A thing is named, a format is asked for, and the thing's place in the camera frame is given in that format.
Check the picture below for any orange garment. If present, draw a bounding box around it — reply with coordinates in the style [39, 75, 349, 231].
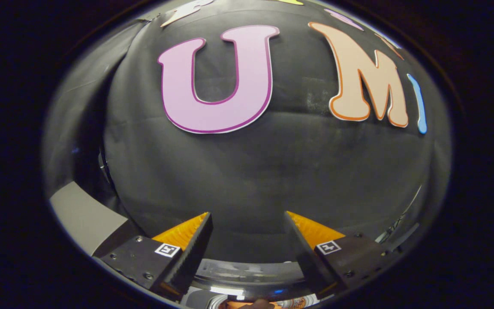
[226, 300, 283, 309]

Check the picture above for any grey washing machine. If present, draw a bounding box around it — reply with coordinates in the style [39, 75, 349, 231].
[185, 287, 321, 309]

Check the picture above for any black backdrop cloth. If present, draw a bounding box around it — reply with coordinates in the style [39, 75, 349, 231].
[41, 0, 452, 263]

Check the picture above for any black backdrop stand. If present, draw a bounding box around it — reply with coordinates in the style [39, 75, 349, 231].
[376, 185, 424, 246]

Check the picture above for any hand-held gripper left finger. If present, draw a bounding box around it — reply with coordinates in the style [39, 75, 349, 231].
[94, 211, 214, 302]

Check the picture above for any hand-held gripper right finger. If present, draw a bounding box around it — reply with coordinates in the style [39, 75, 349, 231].
[284, 210, 398, 300]

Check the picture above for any grey cabinet with black frame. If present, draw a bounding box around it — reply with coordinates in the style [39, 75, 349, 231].
[49, 181, 142, 258]

